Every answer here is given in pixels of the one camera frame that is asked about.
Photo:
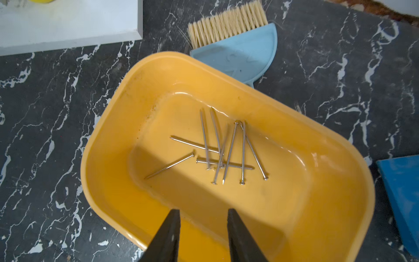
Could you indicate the nails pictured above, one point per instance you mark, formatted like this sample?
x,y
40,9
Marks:
x,y
221,149

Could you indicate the white tiered display shelf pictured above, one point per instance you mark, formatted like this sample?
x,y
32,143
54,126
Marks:
x,y
33,26

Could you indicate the blue plastic dustpan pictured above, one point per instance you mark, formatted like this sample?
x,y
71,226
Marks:
x,y
401,180

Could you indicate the yellow plastic storage box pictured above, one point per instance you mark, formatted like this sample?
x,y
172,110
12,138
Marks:
x,y
316,205

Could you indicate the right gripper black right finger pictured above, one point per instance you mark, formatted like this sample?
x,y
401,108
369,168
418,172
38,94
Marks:
x,y
243,248

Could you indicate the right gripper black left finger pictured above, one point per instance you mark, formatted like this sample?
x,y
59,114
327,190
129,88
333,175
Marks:
x,y
164,247

